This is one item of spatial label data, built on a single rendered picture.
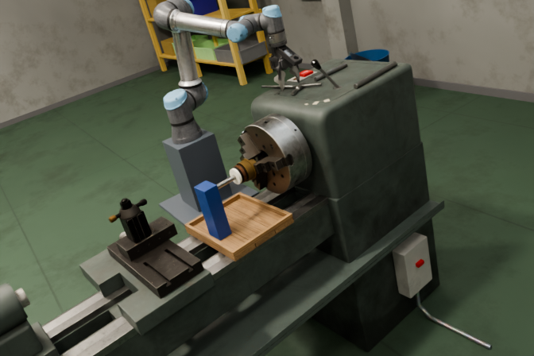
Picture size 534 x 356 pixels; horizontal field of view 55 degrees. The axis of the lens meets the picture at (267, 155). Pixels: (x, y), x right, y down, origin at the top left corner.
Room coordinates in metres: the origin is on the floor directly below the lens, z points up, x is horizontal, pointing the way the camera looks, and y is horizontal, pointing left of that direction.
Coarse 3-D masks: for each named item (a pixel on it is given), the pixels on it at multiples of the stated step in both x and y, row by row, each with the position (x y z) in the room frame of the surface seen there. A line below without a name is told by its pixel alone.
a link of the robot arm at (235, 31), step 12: (156, 12) 2.37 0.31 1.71; (168, 12) 2.33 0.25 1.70; (180, 12) 2.34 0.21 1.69; (168, 24) 2.31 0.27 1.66; (180, 24) 2.29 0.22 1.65; (192, 24) 2.26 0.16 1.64; (204, 24) 2.24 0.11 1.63; (216, 24) 2.21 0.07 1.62; (228, 24) 2.19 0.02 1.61; (240, 24) 2.16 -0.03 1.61; (252, 24) 2.22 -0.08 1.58; (216, 36) 2.24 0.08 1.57; (228, 36) 2.16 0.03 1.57; (240, 36) 2.14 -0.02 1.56
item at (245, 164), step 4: (244, 160) 1.92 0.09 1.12; (248, 160) 1.90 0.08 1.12; (252, 160) 1.92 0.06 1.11; (236, 164) 1.92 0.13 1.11; (240, 164) 1.89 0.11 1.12; (244, 164) 1.88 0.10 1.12; (248, 164) 1.88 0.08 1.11; (252, 164) 1.88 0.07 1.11; (236, 168) 1.87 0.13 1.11; (240, 168) 1.87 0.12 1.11; (244, 168) 1.87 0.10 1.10; (248, 168) 1.87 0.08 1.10; (252, 168) 1.88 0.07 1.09; (240, 172) 1.85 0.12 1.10; (244, 172) 1.86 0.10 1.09; (248, 172) 1.86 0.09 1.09; (252, 172) 1.87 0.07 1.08; (256, 172) 1.88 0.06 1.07; (244, 176) 1.85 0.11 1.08; (248, 176) 1.87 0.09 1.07; (252, 176) 1.87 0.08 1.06; (244, 180) 1.86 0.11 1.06; (248, 180) 1.87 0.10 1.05
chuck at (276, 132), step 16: (256, 128) 1.96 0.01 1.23; (272, 128) 1.92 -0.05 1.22; (288, 128) 1.93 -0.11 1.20; (256, 144) 1.98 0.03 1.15; (272, 144) 1.89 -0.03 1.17; (288, 144) 1.87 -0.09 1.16; (256, 160) 2.01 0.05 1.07; (304, 160) 1.87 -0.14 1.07; (272, 176) 1.94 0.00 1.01; (288, 176) 1.84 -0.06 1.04
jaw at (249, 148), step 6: (246, 132) 2.02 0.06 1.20; (240, 138) 2.00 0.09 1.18; (246, 138) 1.99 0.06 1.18; (240, 144) 2.01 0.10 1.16; (246, 144) 1.98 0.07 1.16; (252, 144) 1.98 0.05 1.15; (240, 150) 1.98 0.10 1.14; (246, 150) 1.95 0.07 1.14; (252, 150) 1.96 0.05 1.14; (258, 150) 1.97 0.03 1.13; (246, 156) 1.93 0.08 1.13; (252, 156) 1.94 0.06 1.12
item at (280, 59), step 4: (272, 44) 2.24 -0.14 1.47; (276, 44) 2.22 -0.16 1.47; (280, 44) 2.22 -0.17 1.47; (272, 48) 2.27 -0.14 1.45; (276, 48) 2.25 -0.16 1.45; (276, 52) 2.26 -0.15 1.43; (272, 56) 2.28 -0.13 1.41; (276, 56) 2.26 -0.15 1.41; (280, 56) 2.23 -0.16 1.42; (272, 60) 2.26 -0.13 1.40; (276, 60) 2.24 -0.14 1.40; (280, 60) 2.21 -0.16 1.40; (284, 60) 2.22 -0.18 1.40; (272, 64) 2.27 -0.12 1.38; (276, 64) 2.25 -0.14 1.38; (284, 64) 2.22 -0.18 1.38; (288, 64) 2.23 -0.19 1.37; (272, 68) 2.27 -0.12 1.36; (276, 68) 2.25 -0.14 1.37; (284, 68) 2.23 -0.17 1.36
